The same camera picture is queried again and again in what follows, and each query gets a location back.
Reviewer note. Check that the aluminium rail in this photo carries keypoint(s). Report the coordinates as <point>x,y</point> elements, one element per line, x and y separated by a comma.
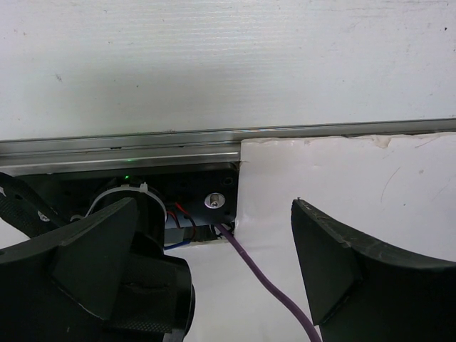
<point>114,152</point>

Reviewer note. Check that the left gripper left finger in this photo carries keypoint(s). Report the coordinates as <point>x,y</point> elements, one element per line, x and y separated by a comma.
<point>62,285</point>

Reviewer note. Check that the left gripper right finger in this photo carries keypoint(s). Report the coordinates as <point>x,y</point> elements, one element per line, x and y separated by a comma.
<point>360,288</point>

